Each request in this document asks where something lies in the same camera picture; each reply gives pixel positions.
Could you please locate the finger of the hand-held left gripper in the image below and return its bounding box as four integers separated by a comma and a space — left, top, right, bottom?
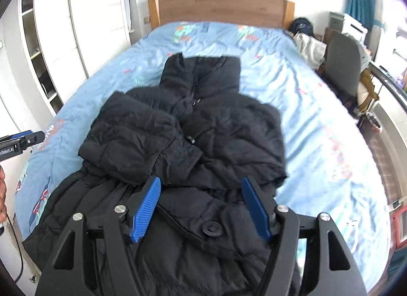
9, 130, 46, 154

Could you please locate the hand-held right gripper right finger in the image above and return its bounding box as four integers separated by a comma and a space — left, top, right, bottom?
241, 176, 369, 296

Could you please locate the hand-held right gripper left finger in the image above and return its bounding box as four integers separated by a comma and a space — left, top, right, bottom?
35, 176, 162, 296

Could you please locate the black puffer jacket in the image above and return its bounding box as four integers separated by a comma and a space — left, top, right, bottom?
22, 54, 301, 296

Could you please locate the person's left hand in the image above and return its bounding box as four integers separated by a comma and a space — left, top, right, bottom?
0, 166, 8, 222

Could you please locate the blue dinosaur print bedsheet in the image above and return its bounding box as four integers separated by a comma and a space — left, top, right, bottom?
14, 21, 392, 296

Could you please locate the white wardrobe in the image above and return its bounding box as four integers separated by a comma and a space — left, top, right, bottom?
18, 0, 132, 116

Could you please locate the dark trash bin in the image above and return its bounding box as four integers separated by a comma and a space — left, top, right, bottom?
362, 111, 383, 133

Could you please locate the brown cloth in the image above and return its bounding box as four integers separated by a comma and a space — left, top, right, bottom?
357, 70, 381, 107

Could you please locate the beige cloth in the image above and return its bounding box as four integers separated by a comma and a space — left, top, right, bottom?
293, 32, 327, 71

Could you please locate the grey chair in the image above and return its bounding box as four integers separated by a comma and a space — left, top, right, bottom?
321, 31, 370, 101

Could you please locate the dark backpack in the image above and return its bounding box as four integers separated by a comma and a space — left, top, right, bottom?
292, 18, 315, 36

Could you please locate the wooden headboard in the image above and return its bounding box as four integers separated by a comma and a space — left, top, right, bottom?
148, 0, 296, 31

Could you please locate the white printer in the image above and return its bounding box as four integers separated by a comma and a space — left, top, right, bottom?
329, 11, 369, 42

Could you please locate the teal curtain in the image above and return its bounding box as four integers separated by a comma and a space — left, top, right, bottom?
346, 0, 384, 34

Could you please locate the black cable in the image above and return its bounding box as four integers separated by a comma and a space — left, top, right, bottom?
6, 216, 25, 284

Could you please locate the red frame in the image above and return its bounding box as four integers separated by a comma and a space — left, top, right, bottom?
390, 203, 407, 249

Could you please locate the black desk rail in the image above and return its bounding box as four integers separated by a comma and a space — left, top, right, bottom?
366, 62, 407, 110

